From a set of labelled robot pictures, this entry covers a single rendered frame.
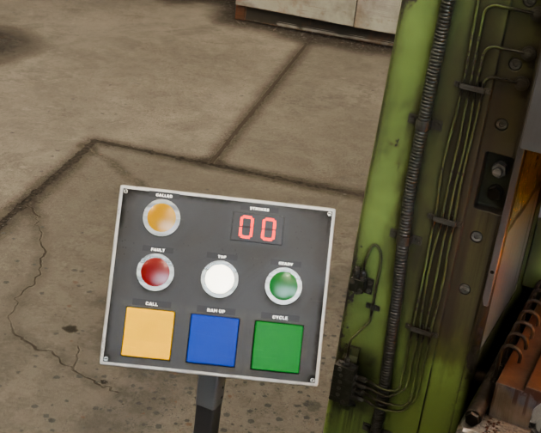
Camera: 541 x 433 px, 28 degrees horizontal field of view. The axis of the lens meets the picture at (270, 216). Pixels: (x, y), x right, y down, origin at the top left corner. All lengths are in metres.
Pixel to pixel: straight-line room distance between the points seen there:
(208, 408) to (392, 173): 0.51
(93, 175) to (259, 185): 0.72
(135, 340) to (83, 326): 1.93
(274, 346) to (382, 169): 0.37
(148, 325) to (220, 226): 0.19
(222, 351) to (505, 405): 0.46
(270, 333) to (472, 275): 0.38
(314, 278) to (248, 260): 0.11
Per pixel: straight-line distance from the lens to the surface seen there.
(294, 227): 1.69
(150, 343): 1.67
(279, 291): 1.68
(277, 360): 1.67
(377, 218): 1.86
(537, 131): 1.59
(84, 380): 3.34
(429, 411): 2.00
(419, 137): 1.77
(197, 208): 1.68
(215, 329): 1.67
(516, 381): 1.78
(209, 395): 1.87
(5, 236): 4.14
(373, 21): 7.02
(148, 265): 1.68
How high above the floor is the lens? 1.90
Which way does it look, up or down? 25 degrees down
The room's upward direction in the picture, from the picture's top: 8 degrees clockwise
